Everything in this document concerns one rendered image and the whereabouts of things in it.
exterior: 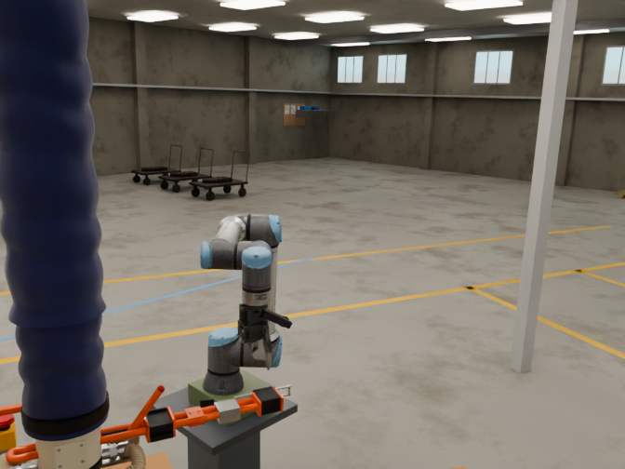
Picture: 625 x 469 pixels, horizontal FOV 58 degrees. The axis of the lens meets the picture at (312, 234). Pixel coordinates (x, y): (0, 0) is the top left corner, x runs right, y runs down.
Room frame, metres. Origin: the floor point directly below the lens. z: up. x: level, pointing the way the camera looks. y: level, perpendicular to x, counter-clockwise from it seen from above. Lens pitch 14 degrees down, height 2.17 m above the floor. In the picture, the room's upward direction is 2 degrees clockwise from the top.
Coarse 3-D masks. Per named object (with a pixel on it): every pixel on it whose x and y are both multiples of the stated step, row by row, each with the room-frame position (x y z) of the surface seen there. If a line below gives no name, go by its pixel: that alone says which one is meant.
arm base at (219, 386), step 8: (208, 376) 2.39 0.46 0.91; (216, 376) 2.37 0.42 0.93; (224, 376) 2.37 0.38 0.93; (232, 376) 2.38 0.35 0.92; (240, 376) 2.43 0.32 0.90; (208, 384) 2.37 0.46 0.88; (216, 384) 2.36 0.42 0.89; (224, 384) 2.36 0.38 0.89; (232, 384) 2.37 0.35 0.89; (240, 384) 2.40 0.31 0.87; (208, 392) 2.36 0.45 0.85; (216, 392) 2.35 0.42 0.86; (224, 392) 2.35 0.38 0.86; (232, 392) 2.36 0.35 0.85
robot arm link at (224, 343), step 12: (216, 336) 2.40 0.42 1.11; (228, 336) 2.39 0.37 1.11; (216, 348) 2.38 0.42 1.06; (228, 348) 2.38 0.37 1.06; (240, 348) 2.39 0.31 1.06; (216, 360) 2.37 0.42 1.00; (228, 360) 2.37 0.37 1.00; (240, 360) 2.38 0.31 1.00; (216, 372) 2.37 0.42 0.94; (228, 372) 2.37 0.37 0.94
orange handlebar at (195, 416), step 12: (0, 408) 1.59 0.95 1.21; (12, 408) 1.59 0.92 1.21; (192, 408) 1.61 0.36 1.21; (204, 408) 1.62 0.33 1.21; (252, 408) 1.64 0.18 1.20; (180, 420) 1.55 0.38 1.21; (192, 420) 1.56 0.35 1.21; (204, 420) 1.57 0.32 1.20; (132, 432) 1.48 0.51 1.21; (144, 432) 1.49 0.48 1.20; (12, 456) 1.35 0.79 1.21; (24, 456) 1.35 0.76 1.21; (36, 456) 1.36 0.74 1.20
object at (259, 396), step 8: (256, 392) 1.70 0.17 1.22; (264, 392) 1.71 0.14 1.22; (272, 392) 1.71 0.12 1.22; (256, 400) 1.66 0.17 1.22; (264, 400) 1.65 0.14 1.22; (272, 400) 1.66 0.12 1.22; (280, 400) 1.68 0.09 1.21; (264, 408) 1.66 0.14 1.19; (272, 408) 1.67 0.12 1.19; (280, 408) 1.68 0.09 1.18
